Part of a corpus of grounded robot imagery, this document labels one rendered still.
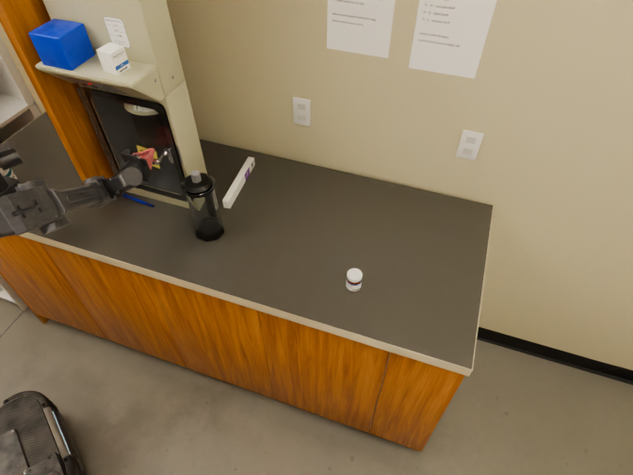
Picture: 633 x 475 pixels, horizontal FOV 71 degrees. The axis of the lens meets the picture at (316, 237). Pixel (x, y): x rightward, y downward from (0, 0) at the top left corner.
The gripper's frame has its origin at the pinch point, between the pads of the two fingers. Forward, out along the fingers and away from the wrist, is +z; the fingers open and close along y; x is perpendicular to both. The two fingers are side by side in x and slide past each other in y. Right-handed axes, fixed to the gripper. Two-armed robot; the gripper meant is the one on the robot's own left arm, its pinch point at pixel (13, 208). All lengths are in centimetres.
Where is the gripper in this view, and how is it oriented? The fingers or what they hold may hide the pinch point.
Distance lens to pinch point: 174.6
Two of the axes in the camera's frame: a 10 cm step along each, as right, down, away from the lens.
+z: 0.1, 6.6, 7.5
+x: -9.4, -2.5, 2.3
